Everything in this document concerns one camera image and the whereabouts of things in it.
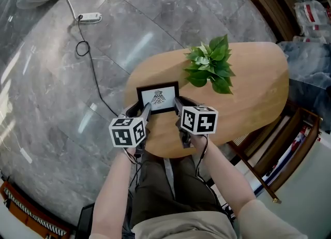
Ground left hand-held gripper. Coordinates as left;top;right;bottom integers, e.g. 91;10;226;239
108;102;152;155

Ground black framed picture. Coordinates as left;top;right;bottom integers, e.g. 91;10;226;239
136;81;180;116

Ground black box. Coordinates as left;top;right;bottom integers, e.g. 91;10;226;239
74;203;96;239

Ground white power strip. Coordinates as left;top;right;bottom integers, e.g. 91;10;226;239
77;12;103;24

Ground person's left forearm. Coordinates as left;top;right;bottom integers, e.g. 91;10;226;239
89;146;140;239

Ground dark wooden steps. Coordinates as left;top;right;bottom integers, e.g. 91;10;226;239
227;0;307;42

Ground person's right forearm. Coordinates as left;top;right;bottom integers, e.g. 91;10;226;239
190;134;257;218

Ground white power strip cable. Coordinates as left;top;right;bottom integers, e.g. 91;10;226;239
66;0;80;21

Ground black floor cable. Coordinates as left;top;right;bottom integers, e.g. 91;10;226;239
75;20;120;117

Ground person's dark trousers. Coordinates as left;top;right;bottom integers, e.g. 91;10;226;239
128;152;226;230

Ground brown wooden cabinet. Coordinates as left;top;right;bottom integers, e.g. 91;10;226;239
227;100;323;204

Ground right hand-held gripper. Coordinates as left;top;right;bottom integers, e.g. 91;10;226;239
174;97;219;148

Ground white power adapter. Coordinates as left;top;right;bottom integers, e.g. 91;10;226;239
20;147;33;164

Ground orange chair with striped trim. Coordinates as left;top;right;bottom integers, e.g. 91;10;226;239
0;180;71;239

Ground green potted plant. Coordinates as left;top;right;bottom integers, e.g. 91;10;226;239
183;34;236;95

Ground person's beige shirt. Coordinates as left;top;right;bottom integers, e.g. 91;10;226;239
131;198;310;239

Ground oval wooden table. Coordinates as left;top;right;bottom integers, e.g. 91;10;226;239
124;41;290;159

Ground grey marble pattern panel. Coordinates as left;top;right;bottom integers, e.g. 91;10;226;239
278;41;331;89

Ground pack of plastic water bottles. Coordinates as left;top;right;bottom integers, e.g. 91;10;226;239
293;0;331;43

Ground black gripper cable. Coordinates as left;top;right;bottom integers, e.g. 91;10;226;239
194;134;235;219
123;146;143;191

